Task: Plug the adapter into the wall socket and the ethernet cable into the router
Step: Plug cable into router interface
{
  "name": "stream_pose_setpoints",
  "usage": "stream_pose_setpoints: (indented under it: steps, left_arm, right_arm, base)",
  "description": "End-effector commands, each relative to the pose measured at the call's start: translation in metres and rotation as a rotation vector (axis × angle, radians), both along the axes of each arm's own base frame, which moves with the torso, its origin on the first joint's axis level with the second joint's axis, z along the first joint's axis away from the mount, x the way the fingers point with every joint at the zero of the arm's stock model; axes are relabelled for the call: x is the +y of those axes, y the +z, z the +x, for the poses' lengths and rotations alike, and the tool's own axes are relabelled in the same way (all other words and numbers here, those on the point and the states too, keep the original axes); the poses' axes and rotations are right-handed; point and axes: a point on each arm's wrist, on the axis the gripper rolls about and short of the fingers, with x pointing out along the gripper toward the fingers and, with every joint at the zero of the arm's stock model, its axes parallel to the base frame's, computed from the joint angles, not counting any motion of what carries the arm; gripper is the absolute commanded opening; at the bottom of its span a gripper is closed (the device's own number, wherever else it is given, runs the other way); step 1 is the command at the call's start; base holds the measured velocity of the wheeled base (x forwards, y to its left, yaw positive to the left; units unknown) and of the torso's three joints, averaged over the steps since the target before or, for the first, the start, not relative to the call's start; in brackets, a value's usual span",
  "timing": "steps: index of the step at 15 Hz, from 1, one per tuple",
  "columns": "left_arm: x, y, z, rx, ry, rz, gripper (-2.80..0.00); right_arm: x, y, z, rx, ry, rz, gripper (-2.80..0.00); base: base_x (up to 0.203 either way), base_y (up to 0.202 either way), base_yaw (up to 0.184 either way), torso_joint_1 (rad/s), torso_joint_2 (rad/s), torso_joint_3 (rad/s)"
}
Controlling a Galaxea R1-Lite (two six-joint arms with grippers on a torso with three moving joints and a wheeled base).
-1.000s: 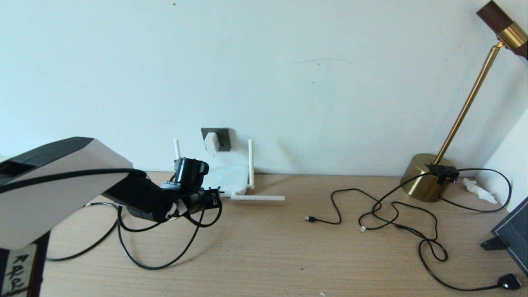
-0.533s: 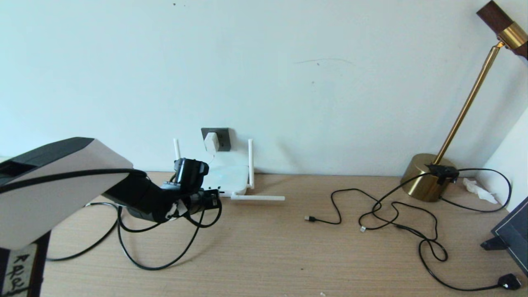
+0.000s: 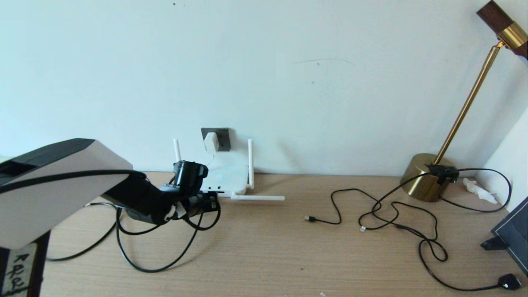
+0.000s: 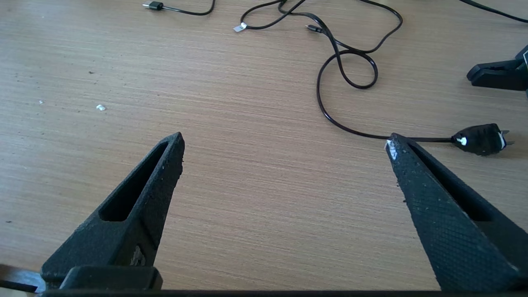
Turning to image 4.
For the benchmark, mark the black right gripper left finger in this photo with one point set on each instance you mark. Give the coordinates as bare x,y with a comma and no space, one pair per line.
123,231

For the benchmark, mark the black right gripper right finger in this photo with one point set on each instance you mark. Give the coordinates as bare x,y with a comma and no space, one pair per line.
453,231

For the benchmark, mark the black plastic clip stand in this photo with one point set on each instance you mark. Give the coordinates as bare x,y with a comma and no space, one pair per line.
499,76

